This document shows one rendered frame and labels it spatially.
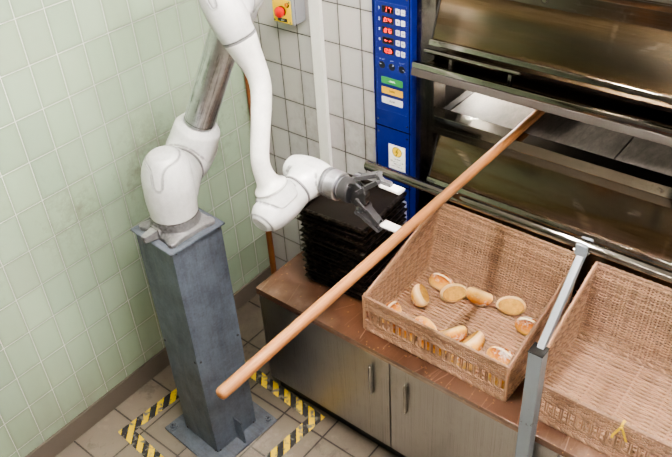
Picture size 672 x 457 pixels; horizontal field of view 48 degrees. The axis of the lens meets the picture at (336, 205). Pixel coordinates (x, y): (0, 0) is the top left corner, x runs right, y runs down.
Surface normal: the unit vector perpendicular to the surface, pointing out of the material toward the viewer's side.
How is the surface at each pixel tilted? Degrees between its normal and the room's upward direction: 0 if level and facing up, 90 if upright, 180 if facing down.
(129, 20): 90
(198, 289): 90
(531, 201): 70
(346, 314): 0
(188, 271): 90
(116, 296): 90
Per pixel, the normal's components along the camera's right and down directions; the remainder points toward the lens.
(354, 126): -0.62, 0.47
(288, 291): -0.05, -0.82
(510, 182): -0.60, 0.17
